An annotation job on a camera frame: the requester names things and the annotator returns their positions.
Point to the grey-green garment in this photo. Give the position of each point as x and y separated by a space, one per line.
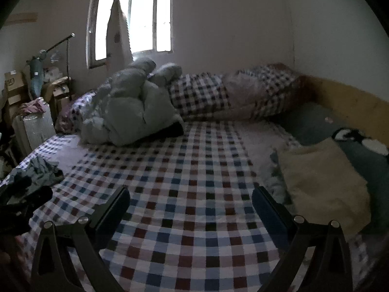
42 170

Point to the white ribbed radiator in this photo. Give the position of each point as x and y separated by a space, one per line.
35 130

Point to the white curtain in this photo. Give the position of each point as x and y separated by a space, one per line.
120 21

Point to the metal clothes rack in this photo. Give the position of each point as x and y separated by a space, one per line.
67 67

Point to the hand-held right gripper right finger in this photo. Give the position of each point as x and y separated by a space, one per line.
270 216

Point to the pink cloth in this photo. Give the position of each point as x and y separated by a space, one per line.
33 105

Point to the teal plush toy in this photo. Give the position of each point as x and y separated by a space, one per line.
37 73

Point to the pale green puffy duvet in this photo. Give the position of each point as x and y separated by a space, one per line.
130 109

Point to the purple floral pillow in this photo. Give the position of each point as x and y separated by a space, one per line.
73 112

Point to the wooden headboard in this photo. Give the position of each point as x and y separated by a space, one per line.
349 103

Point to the checkered folded quilt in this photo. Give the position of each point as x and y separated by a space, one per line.
212 94

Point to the dark teal plush blanket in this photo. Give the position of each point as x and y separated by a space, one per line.
310 124

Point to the cardboard boxes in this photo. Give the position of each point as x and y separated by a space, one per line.
13 85

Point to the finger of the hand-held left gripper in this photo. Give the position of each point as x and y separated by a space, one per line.
18 185
39 195

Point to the window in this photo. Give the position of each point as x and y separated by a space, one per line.
146 15

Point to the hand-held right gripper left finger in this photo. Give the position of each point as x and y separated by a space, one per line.
112 213

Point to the checkered bed sheet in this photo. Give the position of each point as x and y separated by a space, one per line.
188 203

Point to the beige fleece garment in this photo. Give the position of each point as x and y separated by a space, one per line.
325 185

